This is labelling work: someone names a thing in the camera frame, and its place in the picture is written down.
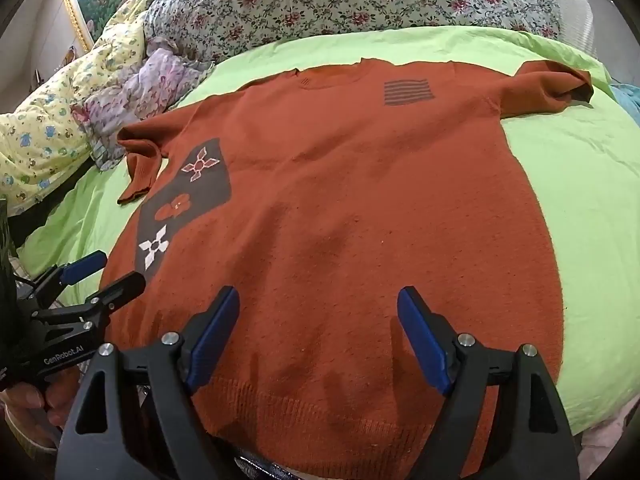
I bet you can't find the white red floral quilt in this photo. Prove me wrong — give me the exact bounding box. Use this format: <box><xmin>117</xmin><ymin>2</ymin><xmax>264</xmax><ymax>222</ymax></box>
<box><xmin>142</xmin><ymin>0</ymin><xmax>562</xmax><ymax>68</ymax></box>

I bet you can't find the light green bed sheet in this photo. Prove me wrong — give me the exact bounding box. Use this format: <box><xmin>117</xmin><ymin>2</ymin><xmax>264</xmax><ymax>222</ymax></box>
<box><xmin>17</xmin><ymin>25</ymin><xmax>640</xmax><ymax>436</ymax></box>

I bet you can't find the person's left hand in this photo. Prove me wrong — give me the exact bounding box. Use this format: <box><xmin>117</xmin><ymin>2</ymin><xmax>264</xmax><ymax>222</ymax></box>
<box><xmin>0</xmin><ymin>367</ymin><xmax>83</xmax><ymax>453</ymax></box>

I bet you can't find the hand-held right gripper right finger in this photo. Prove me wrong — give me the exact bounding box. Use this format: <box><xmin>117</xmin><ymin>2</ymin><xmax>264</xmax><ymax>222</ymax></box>
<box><xmin>396</xmin><ymin>286</ymin><xmax>581</xmax><ymax>480</ymax></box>

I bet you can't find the teal cloth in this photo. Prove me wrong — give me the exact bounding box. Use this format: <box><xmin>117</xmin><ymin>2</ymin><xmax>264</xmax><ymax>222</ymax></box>
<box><xmin>611</xmin><ymin>82</ymin><xmax>640</xmax><ymax>127</ymax></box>

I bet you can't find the pink floral ruffled cloth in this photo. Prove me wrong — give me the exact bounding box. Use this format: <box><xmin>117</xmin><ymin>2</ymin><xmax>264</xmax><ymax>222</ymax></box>
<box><xmin>72</xmin><ymin>35</ymin><xmax>217</xmax><ymax>173</ymax></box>

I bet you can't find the orange knit sweater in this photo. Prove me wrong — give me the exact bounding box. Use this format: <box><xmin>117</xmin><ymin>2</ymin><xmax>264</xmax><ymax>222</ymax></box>
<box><xmin>102</xmin><ymin>58</ymin><xmax>594</xmax><ymax>478</ymax></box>

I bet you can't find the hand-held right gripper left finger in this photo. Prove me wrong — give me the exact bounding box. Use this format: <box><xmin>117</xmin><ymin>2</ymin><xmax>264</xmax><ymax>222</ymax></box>
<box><xmin>54</xmin><ymin>286</ymin><xmax>241</xmax><ymax>480</ymax></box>

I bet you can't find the yellow cartoon print quilt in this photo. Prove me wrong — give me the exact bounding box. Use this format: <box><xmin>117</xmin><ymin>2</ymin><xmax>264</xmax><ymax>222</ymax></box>
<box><xmin>0</xmin><ymin>0</ymin><xmax>157</xmax><ymax>216</ymax></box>

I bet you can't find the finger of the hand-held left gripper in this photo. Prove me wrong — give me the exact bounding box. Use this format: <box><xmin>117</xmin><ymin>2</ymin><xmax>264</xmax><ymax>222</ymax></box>
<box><xmin>31</xmin><ymin>271</ymin><xmax>147</xmax><ymax>333</ymax></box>
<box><xmin>30</xmin><ymin>250</ymin><xmax>108</xmax><ymax>307</ymax></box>

